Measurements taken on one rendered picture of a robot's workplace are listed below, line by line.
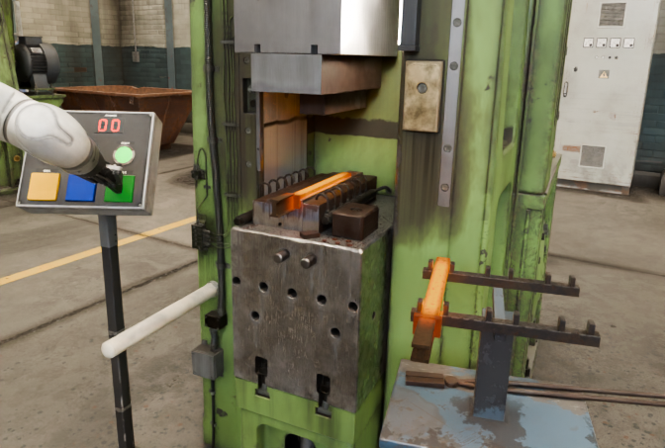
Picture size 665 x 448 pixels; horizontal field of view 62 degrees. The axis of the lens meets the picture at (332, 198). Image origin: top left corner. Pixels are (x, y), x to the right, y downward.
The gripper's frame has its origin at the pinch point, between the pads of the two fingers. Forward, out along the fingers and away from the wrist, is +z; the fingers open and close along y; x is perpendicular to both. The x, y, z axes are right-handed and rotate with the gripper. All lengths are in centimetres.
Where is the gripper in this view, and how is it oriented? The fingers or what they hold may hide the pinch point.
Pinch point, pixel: (114, 184)
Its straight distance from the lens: 154.3
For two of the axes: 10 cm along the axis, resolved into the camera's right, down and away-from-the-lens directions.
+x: 0.2, -9.6, 2.7
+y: 10.0, 0.2, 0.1
